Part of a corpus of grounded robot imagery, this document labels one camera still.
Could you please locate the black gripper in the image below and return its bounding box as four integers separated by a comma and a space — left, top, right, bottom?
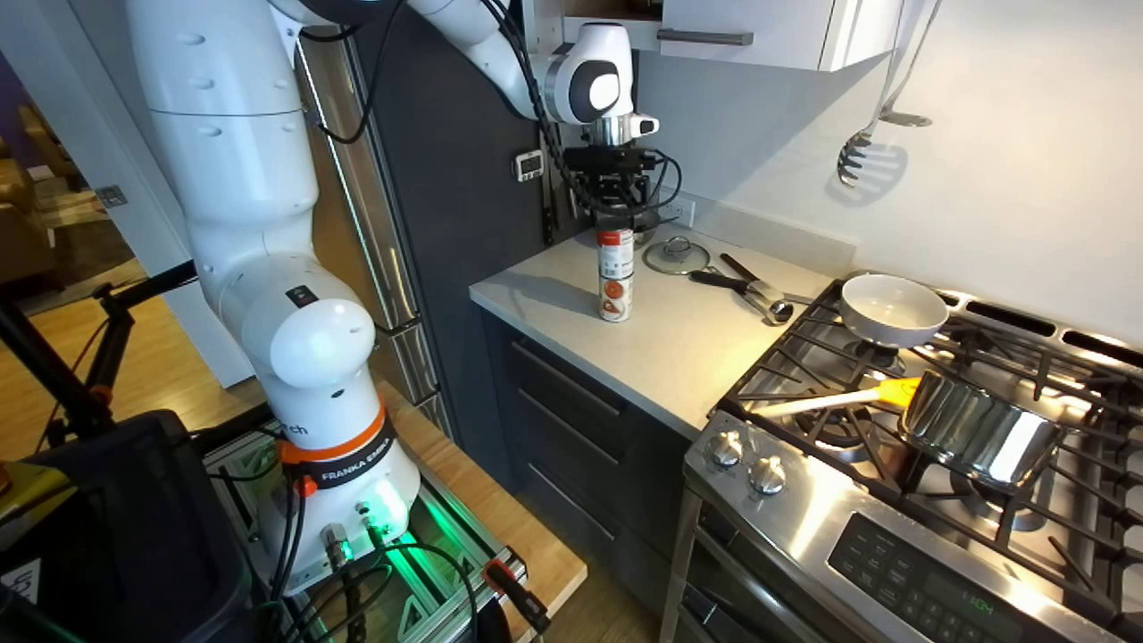
569, 144, 657, 231

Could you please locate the white can red band label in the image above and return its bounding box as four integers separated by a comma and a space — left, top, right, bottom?
593, 224, 640, 281

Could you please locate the round glass pot lid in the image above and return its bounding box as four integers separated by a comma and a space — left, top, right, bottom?
640, 231, 715, 277

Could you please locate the dark grey drawer cabinet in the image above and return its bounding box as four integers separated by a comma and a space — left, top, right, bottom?
478, 310, 694, 625

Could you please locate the stainless steel refrigerator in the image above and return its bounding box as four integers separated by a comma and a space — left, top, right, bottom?
291, 33, 478, 439

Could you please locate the hanging slotted metal spatula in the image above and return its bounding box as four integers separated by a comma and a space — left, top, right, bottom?
831, 0, 948, 200

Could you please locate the silver stove knob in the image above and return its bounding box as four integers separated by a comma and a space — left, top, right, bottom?
707, 426, 750, 470
746, 454, 794, 499

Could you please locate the white frying pan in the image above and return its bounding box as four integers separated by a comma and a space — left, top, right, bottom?
838, 273, 955, 355

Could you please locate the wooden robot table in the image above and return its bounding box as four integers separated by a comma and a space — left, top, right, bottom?
0, 379, 593, 643

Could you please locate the red black clamp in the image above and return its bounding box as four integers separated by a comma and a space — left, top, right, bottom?
478, 548, 557, 636

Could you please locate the shiny steel pot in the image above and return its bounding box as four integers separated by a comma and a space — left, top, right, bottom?
896, 371, 1063, 492

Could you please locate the stainless steel gas stove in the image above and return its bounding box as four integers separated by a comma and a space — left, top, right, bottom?
657, 274, 1143, 643

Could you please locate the black tripod stand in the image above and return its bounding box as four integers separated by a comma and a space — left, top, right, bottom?
0, 262, 201, 445

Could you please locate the black fabric bag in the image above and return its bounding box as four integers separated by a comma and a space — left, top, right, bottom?
0, 406, 262, 643

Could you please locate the white wall outlet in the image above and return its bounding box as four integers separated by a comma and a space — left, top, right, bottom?
660, 188, 702, 231

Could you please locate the black corrugated cable hose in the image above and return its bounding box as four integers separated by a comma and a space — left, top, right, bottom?
296, 0, 691, 231

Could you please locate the white wall cabinet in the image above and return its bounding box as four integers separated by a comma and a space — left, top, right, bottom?
557, 0, 904, 75

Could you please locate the yellow spatula wooden handle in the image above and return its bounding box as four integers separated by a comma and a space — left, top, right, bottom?
746, 371, 927, 426

